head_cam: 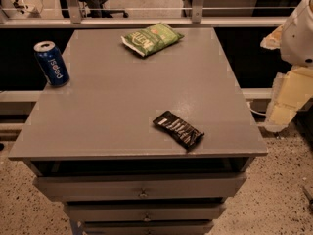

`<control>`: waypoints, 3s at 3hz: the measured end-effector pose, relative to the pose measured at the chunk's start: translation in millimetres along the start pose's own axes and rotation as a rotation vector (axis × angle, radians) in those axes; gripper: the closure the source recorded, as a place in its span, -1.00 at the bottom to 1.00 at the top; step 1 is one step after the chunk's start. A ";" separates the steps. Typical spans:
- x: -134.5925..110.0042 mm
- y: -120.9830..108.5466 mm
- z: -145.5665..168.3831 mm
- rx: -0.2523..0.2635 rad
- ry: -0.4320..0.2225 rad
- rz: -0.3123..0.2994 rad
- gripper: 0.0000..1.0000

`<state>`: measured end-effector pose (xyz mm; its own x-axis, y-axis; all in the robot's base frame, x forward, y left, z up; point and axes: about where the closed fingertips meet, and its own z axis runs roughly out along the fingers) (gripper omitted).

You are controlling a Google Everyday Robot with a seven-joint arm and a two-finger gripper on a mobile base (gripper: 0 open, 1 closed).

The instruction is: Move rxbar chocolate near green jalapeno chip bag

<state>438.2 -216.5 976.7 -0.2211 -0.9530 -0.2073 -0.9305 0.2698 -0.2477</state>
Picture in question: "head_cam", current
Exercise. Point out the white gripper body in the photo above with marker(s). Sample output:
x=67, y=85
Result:
x=299, y=39

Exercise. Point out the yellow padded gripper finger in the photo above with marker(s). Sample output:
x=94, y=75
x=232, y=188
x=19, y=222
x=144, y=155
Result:
x=273, y=40
x=290, y=92

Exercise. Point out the black rxbar chocolate wrapper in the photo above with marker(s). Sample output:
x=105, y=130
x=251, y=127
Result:
x=181, y=131

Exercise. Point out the green jalapeno chip bag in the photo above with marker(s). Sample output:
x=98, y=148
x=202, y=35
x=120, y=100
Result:
x=151, y=39

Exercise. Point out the top grey drawer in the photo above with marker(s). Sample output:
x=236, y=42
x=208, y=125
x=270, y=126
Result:
x=140, y=187

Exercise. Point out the grey drawer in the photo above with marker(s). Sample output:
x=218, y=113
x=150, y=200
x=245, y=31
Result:
x=145, y=212
x=140, y=187
x=193, y=227

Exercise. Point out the middle grey drawer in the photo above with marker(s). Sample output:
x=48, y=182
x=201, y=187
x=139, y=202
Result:
x=145, y=212

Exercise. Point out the grey drawer cabinet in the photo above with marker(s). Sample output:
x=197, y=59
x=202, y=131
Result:
x=101, y=122

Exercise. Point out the blue pepsi can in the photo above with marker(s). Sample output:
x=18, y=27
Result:
x=50, y=60

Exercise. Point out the bottom grey drawer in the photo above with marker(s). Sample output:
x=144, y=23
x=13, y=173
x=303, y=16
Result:
x=193, y=227

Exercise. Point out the metal railing frame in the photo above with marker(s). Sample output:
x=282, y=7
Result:
x=130, y=13

